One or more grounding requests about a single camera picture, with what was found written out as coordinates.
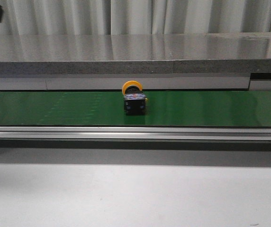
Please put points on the grey speckled stone counter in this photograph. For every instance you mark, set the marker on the grey speckled stone counter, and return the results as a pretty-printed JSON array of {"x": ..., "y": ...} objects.
[{"x": 234, "y": 61}]

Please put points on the green conveyor belt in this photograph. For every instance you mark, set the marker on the green conveyor belt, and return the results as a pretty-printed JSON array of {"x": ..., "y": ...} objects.
[{"x": 174, "y": 108}]

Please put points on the aluminium conveyor frame rail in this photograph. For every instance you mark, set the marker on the aluminium conveyor frame rail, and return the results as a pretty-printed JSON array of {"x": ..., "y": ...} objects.
[{"x": 134, "y": 133}]

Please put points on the white pleated curtain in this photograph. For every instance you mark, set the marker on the white pleated curtain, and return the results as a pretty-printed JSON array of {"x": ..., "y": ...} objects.
[{"x": 133, "y": 17}]

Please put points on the yellow push button switch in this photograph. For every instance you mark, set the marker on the yellow push button switch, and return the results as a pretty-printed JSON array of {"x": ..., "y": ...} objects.
[{"x": 134, "y": 98}]

